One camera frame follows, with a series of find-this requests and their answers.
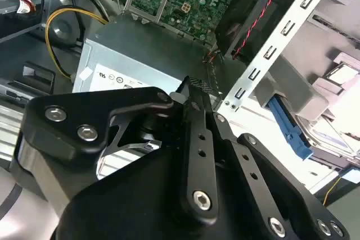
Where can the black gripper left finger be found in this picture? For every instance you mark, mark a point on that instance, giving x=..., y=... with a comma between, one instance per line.
x=84, y=105

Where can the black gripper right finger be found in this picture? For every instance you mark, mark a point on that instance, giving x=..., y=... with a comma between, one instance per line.
x=264, y=195

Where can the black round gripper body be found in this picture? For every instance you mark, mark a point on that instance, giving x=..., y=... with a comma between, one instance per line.
x=135, y=209

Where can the hard disk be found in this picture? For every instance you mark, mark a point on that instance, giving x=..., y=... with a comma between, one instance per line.
x=289, y=130

